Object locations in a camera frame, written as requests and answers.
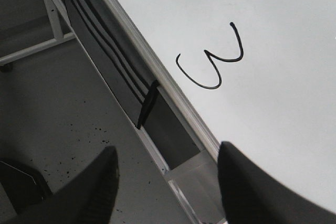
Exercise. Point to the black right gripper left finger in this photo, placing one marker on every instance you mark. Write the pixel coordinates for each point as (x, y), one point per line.
(89, 198)

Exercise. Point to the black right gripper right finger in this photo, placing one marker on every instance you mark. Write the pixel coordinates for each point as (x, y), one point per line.
(250, 195)

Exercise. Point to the black object on floor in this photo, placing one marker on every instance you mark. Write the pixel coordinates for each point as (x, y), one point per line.
(23, 185)

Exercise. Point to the dark grey panel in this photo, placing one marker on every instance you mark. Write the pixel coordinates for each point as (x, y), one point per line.
(170, 133)

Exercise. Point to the white whiteboard with aluminium frame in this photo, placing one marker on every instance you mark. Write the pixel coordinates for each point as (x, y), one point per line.
(261, 74)

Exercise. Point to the white metal cart frame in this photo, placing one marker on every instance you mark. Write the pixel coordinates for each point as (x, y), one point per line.
(30, 26)

